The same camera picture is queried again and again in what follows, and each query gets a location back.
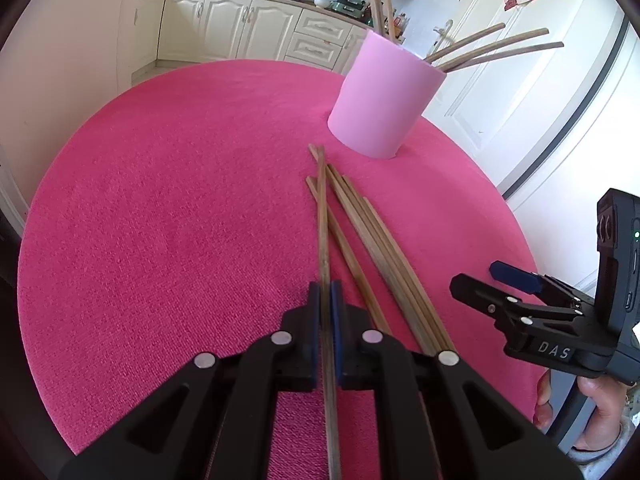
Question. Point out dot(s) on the pink round tablecloth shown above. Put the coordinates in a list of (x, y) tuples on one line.
[(175, 235)]

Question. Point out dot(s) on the person's right hand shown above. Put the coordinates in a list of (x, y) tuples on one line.
[(607, 410)]

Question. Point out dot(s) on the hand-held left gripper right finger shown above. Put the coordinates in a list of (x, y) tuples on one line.
[(336, 320)]

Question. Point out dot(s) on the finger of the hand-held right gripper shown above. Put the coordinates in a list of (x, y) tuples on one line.
[(480, 295), (515, 277)]

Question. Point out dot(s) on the green electric cooker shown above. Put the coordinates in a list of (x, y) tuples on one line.
[(350, 6)]

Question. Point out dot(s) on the person's right forearm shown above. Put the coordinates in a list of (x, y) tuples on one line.
[(600, 462)]

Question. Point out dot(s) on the white panel door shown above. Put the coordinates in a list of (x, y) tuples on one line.
[(525, 100)]

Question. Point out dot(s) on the bundle of wooden chopsticks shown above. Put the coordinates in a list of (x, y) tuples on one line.
[(380, 255)]

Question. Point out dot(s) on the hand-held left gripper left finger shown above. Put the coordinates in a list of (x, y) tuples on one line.
[(314, 310)]

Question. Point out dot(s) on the pink cylindrical cup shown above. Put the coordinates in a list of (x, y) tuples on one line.
[(380, 100)]

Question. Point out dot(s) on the cream base kitchen cabinets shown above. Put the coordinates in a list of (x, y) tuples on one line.
[(225, 25)]

